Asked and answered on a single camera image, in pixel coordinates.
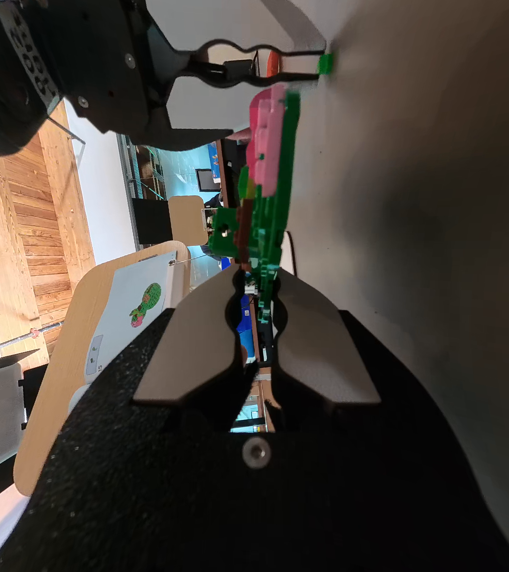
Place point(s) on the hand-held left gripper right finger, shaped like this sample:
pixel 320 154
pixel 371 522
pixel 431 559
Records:
pixel 321 353

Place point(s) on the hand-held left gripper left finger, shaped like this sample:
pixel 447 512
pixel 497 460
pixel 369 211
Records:
pixel 192 348

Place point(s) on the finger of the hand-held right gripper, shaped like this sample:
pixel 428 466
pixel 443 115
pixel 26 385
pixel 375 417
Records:
pixel 209 105
pixel 290 27

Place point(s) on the small green lego piece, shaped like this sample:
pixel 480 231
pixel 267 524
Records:
pixel 326 63

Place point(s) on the green and pink lego model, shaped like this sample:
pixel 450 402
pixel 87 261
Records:
pixel 272 210

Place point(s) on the orange lego brick separator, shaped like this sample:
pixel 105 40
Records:
pixel 273 62

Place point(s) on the lego instruction booklet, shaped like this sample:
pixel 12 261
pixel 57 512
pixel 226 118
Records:
pixel 133 313

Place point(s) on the black box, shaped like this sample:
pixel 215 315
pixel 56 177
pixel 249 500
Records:
pixel 238 68

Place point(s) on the dark monitor screen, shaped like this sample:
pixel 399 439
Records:
pixel 204 179

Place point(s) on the white rounded card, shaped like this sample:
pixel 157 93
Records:
pixel 288 252

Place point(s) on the wooden chair back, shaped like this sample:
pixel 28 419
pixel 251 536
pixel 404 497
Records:
pixel 186 219

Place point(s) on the light wooden table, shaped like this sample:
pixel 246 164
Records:
pixel 57 402

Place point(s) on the metal rod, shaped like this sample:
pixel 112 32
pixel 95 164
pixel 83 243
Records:
pixel 13 339

